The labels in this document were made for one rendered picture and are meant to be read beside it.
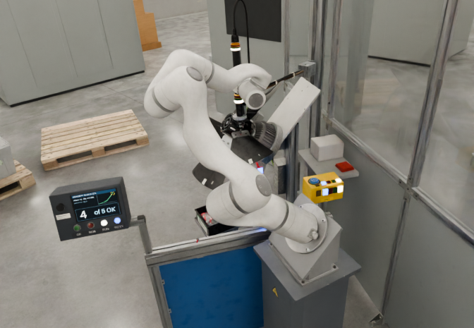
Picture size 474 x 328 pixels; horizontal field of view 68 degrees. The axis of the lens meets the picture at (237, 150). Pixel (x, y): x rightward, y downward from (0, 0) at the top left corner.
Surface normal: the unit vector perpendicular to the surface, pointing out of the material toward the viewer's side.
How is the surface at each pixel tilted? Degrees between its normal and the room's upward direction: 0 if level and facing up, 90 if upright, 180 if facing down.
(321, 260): 90
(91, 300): 0
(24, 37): 90
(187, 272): 90
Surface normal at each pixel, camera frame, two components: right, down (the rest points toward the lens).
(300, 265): -0.70, -0.40
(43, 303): -0.06, -0.88
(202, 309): 0.22, 0.46
